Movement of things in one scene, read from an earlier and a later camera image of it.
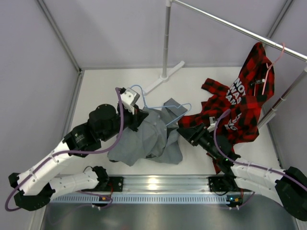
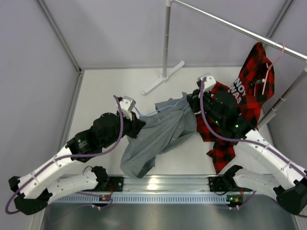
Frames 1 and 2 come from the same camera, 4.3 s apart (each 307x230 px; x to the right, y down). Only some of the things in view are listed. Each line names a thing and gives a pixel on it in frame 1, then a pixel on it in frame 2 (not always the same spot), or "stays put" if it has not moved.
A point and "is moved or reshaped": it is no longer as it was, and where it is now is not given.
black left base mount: [115, 184] stays put
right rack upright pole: [301, 76] stays put
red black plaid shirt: [235, 110] stays put
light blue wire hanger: [163, 107] is moved or reshaped
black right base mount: [217, 184] stays put
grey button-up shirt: [156, 136] is moved or reshaped
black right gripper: [194, 134] -> [194, 99]
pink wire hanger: [268, 67] stays put
